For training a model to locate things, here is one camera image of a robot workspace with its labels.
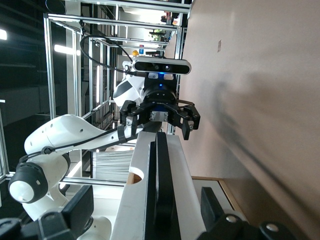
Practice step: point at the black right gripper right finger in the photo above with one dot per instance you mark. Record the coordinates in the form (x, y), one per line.
(211, 210)

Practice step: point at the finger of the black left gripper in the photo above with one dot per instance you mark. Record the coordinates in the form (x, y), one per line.
(191, 117)
(128, 112)

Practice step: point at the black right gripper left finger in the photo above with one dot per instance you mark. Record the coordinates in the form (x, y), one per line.
(77, 212)

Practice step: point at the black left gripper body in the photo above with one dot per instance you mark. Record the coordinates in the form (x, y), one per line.
(160, 97)

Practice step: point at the white and black board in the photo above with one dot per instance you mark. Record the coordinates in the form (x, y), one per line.
(135, 200)

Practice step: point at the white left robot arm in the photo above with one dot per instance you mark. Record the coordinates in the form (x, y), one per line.
(65, 130)

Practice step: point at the wooden drawer cabinet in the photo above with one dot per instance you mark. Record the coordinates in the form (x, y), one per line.
(232, 197)

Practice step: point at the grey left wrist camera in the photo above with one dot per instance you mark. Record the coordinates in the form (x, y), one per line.
(162, 66)

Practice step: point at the aluminium profile frame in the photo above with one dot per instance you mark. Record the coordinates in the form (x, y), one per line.
(48, 75)

